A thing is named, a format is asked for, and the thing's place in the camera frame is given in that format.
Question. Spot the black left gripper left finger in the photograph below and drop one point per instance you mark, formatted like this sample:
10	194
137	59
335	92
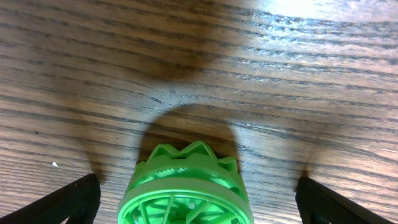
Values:
77	202

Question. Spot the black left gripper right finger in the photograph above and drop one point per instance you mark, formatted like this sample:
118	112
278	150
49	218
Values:
319	204

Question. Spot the green wheel disc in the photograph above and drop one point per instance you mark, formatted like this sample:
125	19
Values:
187	186

